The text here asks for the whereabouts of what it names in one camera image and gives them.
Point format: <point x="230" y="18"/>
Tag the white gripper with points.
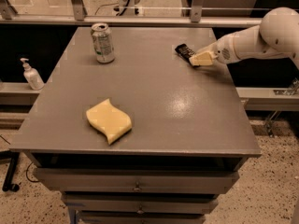
<point x="222" y="52"/>

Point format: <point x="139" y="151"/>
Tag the black chocolate bar wrapper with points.
<point x="184" y="52"/>

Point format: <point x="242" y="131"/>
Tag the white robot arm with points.
<point x="277" y="36"/>

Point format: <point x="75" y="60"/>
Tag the grey drawer cabinet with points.
<point x="183" y="119"/>

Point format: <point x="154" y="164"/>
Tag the green white soda can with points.
<point x="102" y="42"/>

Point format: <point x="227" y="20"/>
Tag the yellow wavy sponge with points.
<point x="109" y="120"/>

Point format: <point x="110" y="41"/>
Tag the white pump soap bottle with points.
<point x="31" y="75"/>

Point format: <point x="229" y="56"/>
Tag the bottom grey drawer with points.
<point x="118" y="218"/>

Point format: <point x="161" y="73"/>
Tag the grey drawer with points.
<point x="136" y="181"/>
<point x="140" y="204"/>
<point x="118" y="218"/>

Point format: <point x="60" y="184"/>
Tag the top grey drawer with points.
<point x="136" y="181"/>

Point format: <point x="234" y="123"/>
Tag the middle grey drawer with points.
<point x="140" y="204"/>

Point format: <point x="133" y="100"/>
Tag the black stand leg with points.
<point x="12" y="159"/>

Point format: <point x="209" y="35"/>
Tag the metal window rail frame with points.
<point x="184" y="13"/>

